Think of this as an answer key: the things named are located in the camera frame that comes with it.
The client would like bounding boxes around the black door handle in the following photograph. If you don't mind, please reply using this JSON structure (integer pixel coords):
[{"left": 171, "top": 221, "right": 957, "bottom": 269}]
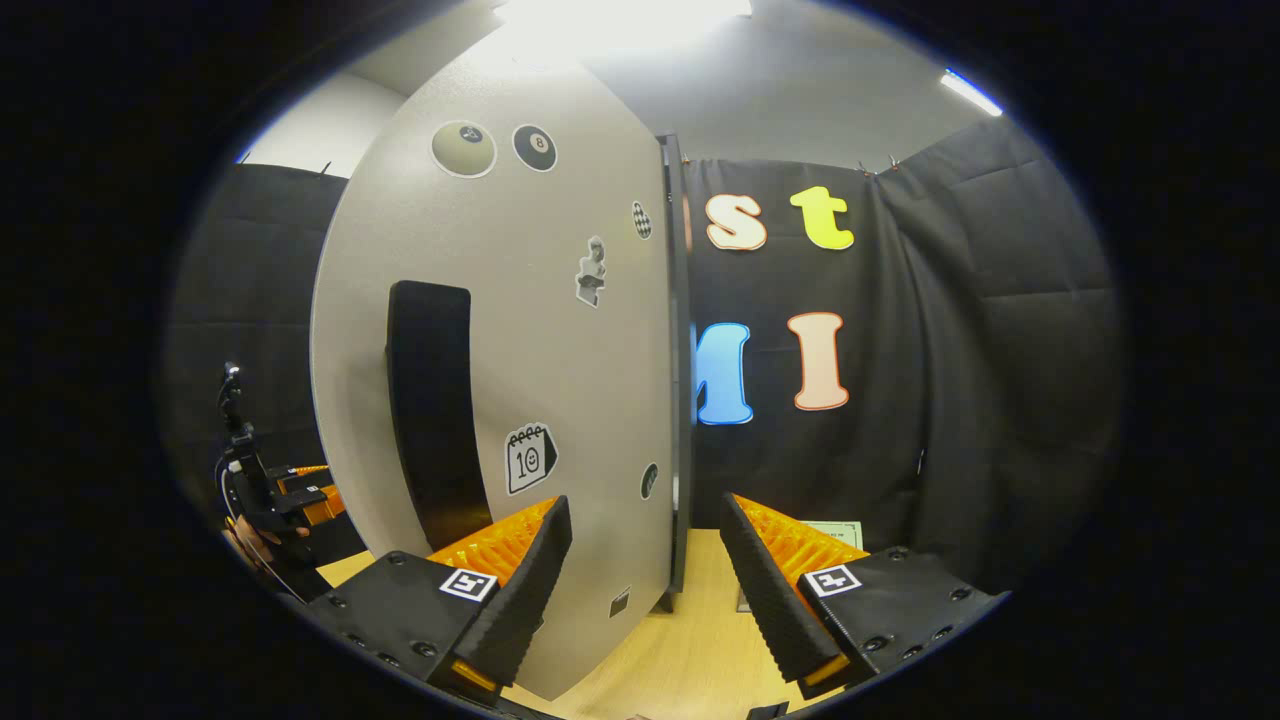
[{"left": 385, "top": 280, "right": 493, "bottom": 551}]

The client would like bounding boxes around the long ceiling light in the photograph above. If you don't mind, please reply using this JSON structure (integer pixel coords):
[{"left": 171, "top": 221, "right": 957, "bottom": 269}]
[{"left": 940, "top": 68, "right": 1004, "bottom": 118}]

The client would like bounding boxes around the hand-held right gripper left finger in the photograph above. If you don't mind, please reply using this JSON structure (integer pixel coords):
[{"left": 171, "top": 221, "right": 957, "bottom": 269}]
[{"left": 305, "top": 495, "right": 574, "bottom": 701}]

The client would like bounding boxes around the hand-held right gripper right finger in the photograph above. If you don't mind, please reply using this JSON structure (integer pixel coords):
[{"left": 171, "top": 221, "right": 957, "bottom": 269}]
[{"left": 718, "top": 492, "right": 1011, "bottom": 701}]

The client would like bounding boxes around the grey cabinet door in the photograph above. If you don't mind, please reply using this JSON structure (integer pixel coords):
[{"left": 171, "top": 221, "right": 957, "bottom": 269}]
[{"left": 310, "top": 40, "right": 676, "bottom": 701}]

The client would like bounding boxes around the large ceiling light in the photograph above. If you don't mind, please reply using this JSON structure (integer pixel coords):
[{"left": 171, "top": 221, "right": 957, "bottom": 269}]
[{"left": 495, "top": 0, "right": 753, "bottom": 51}]

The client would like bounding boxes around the black backdrop cloth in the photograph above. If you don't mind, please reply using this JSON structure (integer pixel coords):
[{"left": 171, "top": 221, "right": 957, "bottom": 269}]
[{"left": 160, "top": 115, "right": 1126, "bottom": 601}]

